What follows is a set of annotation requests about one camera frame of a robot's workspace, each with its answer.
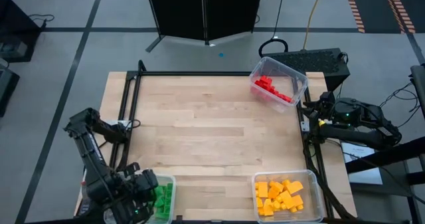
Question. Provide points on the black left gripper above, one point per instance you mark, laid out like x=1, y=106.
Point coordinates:
x=131, y=194

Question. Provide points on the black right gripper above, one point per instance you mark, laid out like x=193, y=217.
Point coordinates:
x=328, y=110

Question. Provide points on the long green toy block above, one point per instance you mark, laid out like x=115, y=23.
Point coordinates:
x=169, y=194

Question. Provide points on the red toy block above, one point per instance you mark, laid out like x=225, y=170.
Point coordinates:
x=269, y=88
x=266, y=80
x=276, y=92
x=285, y=98
x=259, y=83

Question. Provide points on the yellow sloped toy block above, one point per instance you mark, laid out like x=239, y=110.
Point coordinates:
x=294, y=187

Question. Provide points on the large yellow toy block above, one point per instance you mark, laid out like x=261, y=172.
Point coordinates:
x=287, y=199

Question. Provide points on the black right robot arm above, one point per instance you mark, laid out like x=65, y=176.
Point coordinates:
x=358, y=134

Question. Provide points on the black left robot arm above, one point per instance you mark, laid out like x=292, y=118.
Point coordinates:
x=89, y=151

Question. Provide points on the clear plastic container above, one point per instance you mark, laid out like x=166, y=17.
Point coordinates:
x=285, y=74
x=310, y=215
x=166, y=200

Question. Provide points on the black computer case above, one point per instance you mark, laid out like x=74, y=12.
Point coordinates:
x=308, y=62

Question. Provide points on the red and grey clamp tool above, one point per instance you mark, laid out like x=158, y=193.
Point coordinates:
x=84, y=200

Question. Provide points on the black metal stand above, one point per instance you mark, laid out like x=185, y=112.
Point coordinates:
x=378, y=158

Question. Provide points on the white paper sheet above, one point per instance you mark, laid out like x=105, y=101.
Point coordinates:
x=365, y=175

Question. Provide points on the black mat with orange stripes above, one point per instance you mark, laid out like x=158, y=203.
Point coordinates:
x=372, y=4

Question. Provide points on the black folding screen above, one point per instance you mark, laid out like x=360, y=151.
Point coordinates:
x=179, y=11

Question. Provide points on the dark equipment box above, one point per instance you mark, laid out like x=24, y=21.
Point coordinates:
x=8, y=87

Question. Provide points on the black cabinet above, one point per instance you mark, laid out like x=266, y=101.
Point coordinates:
x=16, y=28

